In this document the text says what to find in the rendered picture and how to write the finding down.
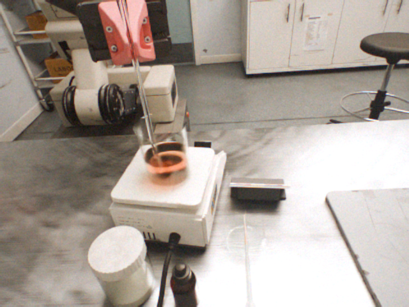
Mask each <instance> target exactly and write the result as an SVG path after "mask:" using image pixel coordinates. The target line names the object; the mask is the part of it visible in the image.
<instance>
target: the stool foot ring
mask: <svg viewBox="0 0 409 307"><path fill-rule="evenodd" d="M356 94H367V95H368V97H369V98H370V99H371V103H370V106H369V107H367V108H365V109H360V110H358V111H353V112H350V111H349V110H347V109H346V108H345V107H344V106H343V100H344V99H345V98H346V97H348V96H350V95H356ZM370 94H376V92H373V91H359V92H354V93H349V94H347V95H345V96H343V97H342V98H341V100H340V101H339V105H340V107H341V108H342V109H343V110H344V111H346V112H347V113H348V114H350V115H352V116H354V117H356V118H359V119H361V120H366V121H369V122H378V121H382V120H374V119H370V118H365V117H362V116H359V115H357V114H355V113H359V112H363V111H368V110H370V111H372V112H374V113H382V112H384V109H388V110H391V111H397V112H401V113H407V114H409V111H405V110H402V109H396V108H392V107H387V106H389V105H390V101H386V102H384V103H383V104H376V103H374V99H373V97H372V96H371V95H370ZM386 96H388V97H392V98H397V99H399V100H402V101H403V102H406V103H407V104H409V101H408V100H406V99H404V98H401V97H398V96H395V95H391V94H387V95H386Z"/></svg>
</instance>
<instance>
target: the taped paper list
mask: <svg viewBox="0 0 409 307"><path fill-rule="evenodd" d="M332 14H333V13H328V15H306V16H305V17H306V23H305V31H304V37H303V43H302V51H315V50H318V49H325V42H326V38H327V34H328V27H329V23H330V16H332Z"/></svg>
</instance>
